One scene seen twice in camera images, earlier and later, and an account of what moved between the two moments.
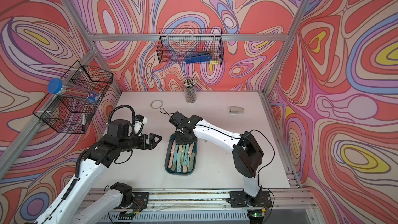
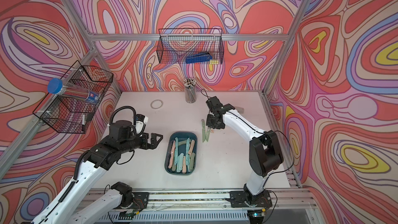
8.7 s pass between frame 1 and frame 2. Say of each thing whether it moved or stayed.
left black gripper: stayed
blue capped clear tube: stayed
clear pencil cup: stayed
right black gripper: moved
